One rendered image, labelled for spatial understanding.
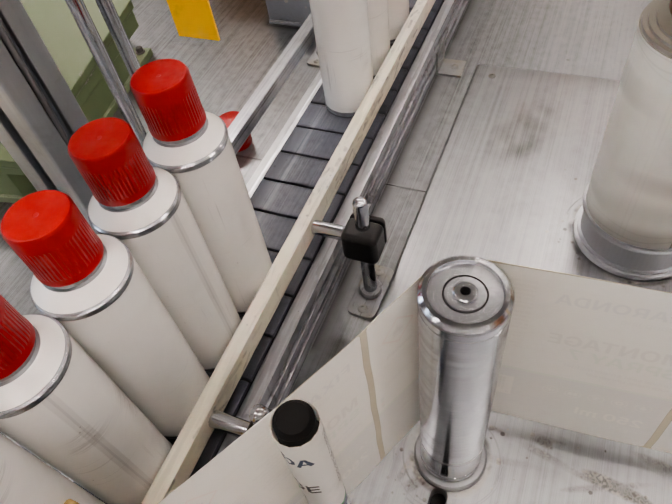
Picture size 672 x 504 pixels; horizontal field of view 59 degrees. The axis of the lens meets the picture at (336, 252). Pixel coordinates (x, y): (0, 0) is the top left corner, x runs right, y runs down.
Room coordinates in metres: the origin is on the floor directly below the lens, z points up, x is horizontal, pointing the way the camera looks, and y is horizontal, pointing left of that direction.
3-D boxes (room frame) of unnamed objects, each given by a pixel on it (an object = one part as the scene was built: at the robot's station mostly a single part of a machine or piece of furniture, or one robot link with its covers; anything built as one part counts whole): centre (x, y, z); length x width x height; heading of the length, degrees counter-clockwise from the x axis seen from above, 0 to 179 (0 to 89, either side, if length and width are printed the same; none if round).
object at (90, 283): (0.20, 0.13, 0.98); 0.05 x 0.05 x 0.20
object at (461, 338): (0.13, -0.05, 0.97); 0.05 x 0.05 x 0.19
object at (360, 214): (0.30, -0.02, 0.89); 0.03 x 0.03 x 0.12; 60
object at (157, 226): (0.24, 0.10, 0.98); 0.05 x 0.05 x 0.20
